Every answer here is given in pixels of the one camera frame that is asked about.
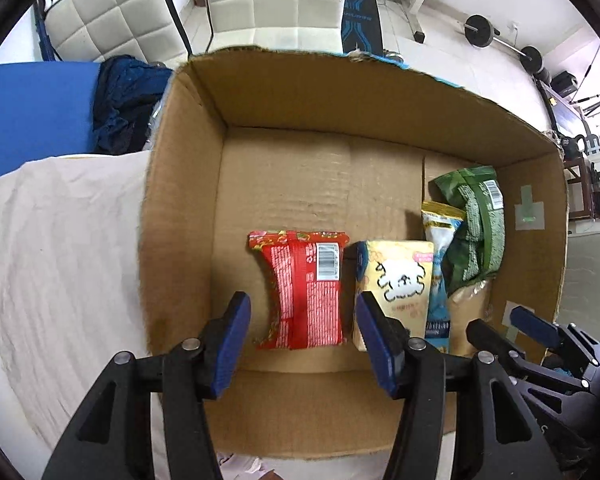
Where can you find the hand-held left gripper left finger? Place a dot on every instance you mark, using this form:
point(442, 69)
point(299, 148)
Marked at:
point(229, 347)

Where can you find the blue and white packet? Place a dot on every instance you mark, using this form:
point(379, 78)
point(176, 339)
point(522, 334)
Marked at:
point(440, 280)

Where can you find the blue folding frame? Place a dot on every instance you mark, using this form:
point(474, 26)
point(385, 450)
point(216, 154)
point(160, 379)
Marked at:
point(44, 30)

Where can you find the barbell with black plates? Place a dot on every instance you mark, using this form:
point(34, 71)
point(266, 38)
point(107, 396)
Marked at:
point(500, 40)

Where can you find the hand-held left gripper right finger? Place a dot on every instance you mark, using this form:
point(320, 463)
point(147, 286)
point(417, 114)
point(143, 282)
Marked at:
point(376, 347)

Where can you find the blue mat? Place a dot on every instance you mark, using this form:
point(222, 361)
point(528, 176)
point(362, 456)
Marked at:
point(35, 115)

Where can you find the black speaker box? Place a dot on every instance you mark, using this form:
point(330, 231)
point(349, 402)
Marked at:
point(564, 85)

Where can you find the brown cardboard box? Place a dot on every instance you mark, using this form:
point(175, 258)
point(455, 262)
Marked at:
point(330, 170)

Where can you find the beige packet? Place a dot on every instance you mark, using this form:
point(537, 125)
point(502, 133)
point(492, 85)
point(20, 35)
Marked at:
point(472, 302)

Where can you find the yellow packet with white dog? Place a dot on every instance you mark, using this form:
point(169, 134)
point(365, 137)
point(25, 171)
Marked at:
point(405, 275)

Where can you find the white and pink paper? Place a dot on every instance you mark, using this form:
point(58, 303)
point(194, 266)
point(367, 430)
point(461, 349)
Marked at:
point(242, 466)

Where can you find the dark blue clothing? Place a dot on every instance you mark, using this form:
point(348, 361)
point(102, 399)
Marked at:
point(125, 100)

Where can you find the dark wooden chair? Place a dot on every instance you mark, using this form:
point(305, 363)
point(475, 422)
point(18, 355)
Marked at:
point(587, 185)

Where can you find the green packet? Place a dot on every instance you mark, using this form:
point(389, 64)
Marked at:
point(472, 230)

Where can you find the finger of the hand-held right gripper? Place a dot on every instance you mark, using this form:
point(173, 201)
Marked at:
point(490, 337)
point(532, 322)

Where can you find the red snack packet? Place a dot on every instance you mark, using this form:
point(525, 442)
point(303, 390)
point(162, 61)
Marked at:
point(305, 295)

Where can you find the black kettlebell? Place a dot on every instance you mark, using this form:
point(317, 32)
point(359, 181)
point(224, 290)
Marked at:
point(565, 146)

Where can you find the white padded chair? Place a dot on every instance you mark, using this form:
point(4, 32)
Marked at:
point(270, 2)
point(115, 15)

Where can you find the black and blue bench pad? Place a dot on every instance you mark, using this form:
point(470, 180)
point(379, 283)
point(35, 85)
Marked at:
point(361, 15)

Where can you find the beige cloth sheet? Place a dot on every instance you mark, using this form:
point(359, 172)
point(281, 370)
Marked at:
point(65, 270)

